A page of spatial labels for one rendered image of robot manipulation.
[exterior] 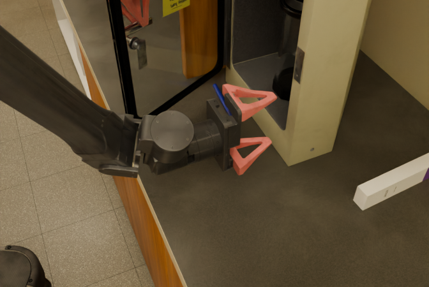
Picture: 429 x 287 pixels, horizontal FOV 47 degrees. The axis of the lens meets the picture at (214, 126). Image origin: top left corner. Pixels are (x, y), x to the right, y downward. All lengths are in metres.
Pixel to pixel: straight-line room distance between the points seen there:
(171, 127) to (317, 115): 0.43
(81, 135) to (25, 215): 1.67
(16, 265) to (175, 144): 1.28
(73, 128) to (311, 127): 0.55
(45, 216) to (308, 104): 1.52
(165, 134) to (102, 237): 1.51
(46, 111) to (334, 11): 0.50
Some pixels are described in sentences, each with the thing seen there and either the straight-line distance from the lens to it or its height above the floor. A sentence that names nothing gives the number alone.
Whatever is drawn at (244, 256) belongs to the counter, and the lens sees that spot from 0.93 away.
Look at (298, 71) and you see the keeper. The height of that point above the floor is 1.19.
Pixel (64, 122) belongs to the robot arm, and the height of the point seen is 1.34.
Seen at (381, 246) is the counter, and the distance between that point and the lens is 0.99.
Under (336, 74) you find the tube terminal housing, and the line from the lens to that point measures 0.96.
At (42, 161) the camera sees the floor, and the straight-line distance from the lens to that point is 2.47.
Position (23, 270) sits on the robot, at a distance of 1.84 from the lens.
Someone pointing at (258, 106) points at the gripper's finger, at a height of 1.26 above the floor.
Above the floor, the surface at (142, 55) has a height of 1.18.
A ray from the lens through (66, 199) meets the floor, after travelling 2.28.
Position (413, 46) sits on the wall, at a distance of 1.33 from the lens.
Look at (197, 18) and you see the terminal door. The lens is 1.07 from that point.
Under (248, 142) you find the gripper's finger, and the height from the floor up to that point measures 1.15.
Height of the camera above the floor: 1.74
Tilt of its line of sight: 44 degrees down
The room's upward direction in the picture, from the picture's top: straight up
